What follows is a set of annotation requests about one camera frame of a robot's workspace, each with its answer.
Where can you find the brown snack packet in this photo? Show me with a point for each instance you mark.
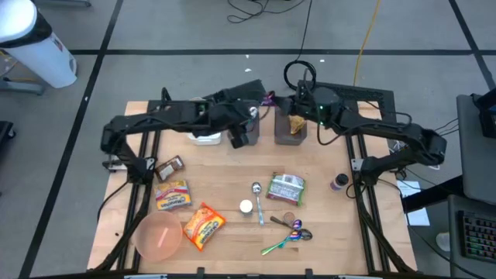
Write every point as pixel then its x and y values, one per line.
pixel 169 168

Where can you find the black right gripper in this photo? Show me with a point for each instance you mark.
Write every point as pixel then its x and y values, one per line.
pixel 302 97

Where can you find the dark purple spoon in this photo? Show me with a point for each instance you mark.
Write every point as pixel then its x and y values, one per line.
pixel 297 223

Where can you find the white metal bracket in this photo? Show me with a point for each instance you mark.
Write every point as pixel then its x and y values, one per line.
pixel 145 276

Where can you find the white trash can black bag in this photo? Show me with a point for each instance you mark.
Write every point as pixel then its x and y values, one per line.
pixel 42 58

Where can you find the rainbow iridescent spoon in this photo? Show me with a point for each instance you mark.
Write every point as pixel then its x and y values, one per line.
pixel 294 235

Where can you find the black computer box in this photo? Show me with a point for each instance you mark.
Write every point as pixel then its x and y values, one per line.
pixel 488 116

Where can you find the grey monitor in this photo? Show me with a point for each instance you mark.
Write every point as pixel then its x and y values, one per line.
pixel 478 155

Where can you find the grey desk foot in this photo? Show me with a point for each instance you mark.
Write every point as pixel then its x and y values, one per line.
pixel 23 87

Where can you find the yellow blue Maruchan ramen packet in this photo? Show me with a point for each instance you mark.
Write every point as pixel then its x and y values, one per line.
pixel 173 195

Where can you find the backlit keyboard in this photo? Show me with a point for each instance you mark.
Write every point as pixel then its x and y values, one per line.
pixel 478 236

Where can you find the purple jar black lid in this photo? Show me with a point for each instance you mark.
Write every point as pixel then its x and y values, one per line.
pixel 341 180

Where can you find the purple iridescent spoon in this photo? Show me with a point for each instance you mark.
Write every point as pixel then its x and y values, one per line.
pixel 268 99

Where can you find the pink translucent bowl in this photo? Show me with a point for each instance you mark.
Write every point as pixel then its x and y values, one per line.
pixel 155 238

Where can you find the white computer mouse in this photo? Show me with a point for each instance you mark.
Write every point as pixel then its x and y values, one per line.
pixel 443 241

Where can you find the white round cap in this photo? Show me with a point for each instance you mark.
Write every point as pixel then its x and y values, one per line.
pixel 246 206

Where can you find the saffron jar cork lid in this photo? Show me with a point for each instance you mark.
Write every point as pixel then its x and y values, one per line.
pixel 288 218

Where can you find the grey plastic bin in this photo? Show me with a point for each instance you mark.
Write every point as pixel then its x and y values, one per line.
pixel 283 133
pixel 254 135

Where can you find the white plastic bin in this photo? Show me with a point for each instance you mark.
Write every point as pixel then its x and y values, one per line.
pixel 207 138

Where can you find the orange Maruchan ramen packet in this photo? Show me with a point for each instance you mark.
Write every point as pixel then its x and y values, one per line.
pixel 204 226

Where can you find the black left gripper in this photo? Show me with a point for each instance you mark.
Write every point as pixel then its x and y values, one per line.
pixel 236 124

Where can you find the white paper sheet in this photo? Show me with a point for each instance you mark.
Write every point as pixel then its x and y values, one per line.
pixel 416 217

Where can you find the lime chili shrimp ramen packet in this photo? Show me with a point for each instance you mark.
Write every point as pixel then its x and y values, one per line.
pixel 286 189

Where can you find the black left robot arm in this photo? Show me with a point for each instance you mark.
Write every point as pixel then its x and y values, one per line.
pixel 162 114

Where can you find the black perforated metal case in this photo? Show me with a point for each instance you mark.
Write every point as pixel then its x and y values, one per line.
pixel 368 95

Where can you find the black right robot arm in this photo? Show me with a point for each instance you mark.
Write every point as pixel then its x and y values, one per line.
pixel 387 129

